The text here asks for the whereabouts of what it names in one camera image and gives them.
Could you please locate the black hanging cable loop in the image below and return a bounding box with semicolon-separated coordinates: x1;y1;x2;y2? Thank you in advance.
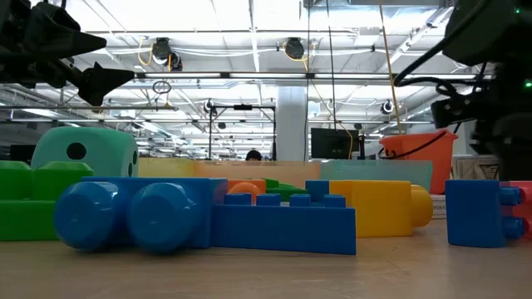
150;79;173;96

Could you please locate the dark background monitor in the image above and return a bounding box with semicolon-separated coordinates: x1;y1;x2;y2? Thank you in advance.
8;144;38;164

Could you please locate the dark green small brick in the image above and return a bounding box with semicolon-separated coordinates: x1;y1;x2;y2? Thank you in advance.
262;178;309;203

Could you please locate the large green two-stud block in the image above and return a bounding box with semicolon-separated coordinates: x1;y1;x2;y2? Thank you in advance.
0;160;95;242

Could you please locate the white structural column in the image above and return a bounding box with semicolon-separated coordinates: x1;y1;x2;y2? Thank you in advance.
275;85;309;163

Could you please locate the small blue two-stud block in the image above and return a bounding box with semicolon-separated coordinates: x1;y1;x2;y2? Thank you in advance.
444;179;527;249

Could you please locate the orange plastic bucket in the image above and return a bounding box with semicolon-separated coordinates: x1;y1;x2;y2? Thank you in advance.
378;129;460;196

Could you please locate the large blue two-stud block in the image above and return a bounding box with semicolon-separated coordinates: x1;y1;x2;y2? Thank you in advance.
52;175;229;256

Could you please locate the large orange one-stud block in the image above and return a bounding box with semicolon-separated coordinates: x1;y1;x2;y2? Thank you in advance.
227;178;268;196

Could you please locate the black computer monitor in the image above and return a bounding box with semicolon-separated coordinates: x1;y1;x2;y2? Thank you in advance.
310;126;361;161

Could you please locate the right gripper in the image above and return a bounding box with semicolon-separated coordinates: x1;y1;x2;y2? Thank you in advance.
431;96;485;130

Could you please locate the translucent yellow bin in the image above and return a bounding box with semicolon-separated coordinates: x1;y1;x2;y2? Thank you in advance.
138;157;197;180

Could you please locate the black metal frame rig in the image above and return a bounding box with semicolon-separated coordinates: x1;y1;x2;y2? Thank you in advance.
206;103;278;162

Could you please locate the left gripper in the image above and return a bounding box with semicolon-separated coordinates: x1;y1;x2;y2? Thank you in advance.
0;0;135;107

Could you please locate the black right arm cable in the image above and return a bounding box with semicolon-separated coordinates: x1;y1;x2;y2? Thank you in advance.
377;0;491;161

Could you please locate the teal foam die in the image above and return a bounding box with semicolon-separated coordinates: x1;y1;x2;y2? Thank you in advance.
31;125;140;179

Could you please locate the translucent teal bin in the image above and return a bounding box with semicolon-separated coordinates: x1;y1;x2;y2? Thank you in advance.
318;159;434;193

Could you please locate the long linear light bar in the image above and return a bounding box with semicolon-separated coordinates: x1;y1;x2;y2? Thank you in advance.
135;71;494;81

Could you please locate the yellow power cable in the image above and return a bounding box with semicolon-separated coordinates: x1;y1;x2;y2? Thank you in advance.
377;0;404;135

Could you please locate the blue eight-stud brick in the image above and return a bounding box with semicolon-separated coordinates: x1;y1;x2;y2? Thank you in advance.
211;192;357;256

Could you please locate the red toy block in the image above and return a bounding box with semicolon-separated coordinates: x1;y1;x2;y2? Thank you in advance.
498;179;532;240

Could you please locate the large yellow one-stud block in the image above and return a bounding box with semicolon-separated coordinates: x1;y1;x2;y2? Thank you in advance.
329;179;435;238

